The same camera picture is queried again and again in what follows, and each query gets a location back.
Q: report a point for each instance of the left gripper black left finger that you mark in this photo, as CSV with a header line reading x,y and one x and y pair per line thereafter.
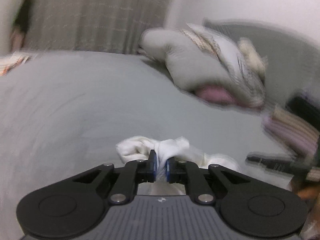
x,y
133,173

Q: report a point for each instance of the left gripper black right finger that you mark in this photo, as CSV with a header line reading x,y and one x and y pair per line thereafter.
x,y
192,178

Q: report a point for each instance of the white cloth garment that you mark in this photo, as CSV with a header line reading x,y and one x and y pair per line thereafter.
x,y
139,147

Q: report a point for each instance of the stack of folded clothes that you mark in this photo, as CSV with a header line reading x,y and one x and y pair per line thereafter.
x,y
292,131

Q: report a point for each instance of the pink folded blanket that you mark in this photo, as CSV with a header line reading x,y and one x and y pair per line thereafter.
x,y
218,95

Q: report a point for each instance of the grey bed sheet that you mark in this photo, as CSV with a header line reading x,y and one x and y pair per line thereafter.
x,y
64,112

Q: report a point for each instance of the grey bed pillow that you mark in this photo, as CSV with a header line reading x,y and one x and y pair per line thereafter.
x,y
293,58

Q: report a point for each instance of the grey folded quilt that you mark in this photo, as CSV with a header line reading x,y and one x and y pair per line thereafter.
x,y
200,56

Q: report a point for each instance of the cream plush toy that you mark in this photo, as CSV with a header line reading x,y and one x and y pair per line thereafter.
x,y
257,63

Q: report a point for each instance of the grey patterned curtain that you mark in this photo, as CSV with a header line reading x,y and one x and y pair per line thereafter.
x,y
112,26

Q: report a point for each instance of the open book on bed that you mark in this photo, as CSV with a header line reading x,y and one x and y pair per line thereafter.
x,y
14,60

